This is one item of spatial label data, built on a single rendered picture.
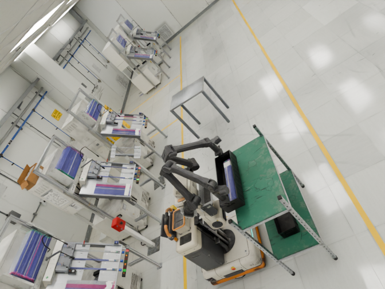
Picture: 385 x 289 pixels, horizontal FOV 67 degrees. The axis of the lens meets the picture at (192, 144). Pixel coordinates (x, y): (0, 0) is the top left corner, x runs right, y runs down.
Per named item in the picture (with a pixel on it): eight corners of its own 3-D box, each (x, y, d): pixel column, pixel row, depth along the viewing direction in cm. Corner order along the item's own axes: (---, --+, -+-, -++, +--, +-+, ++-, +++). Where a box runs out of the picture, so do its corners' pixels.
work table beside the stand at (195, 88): (230, 121, 501) (202, 90, 460) (197, 139, 533) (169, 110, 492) (229, 106, 534) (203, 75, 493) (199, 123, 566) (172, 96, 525)
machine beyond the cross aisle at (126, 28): (172, 47, 1009) (133, 1, 911) (172, 57, 945) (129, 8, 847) (144, 70, 1059) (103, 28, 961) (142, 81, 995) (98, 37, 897)
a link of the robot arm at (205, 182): (168, 163, 234) (161, 171, 226) (169, 158, 231) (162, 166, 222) (217, 185, 224) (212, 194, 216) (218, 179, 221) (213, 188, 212)
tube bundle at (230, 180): (225, 164, 275) (223, 161, 274) (231, 160, 273) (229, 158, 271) (231, 207, 237) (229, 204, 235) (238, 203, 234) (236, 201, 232)
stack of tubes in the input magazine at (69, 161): (83, 155, 448) (69, 144, 434) (74, 179, 408) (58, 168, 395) (78, 159, 453) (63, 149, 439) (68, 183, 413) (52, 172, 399)
